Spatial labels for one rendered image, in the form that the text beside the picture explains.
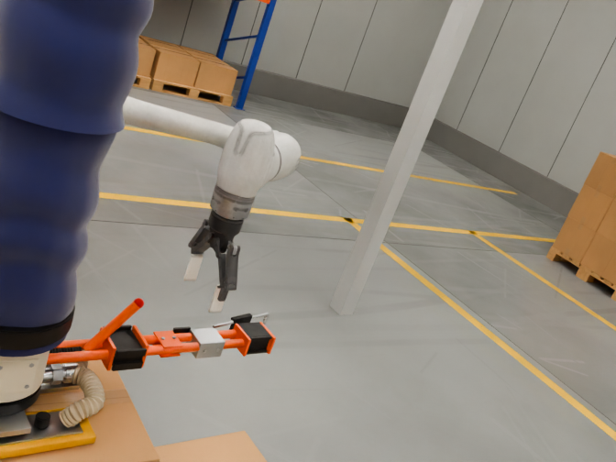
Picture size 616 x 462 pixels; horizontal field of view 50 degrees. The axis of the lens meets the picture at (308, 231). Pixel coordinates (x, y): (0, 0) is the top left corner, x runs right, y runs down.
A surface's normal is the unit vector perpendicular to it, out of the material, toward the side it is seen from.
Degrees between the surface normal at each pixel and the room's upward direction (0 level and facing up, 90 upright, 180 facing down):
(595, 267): 90
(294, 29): 90
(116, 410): 0
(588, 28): 90
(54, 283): 74
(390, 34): 90
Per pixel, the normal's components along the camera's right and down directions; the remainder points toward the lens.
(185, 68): 0.53, 0.47
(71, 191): 0.87, 0.23
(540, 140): -0.79, -0.07
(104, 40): 0.72, 0.20
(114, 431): 0.33, -0.88
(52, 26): 0.27, 0.14
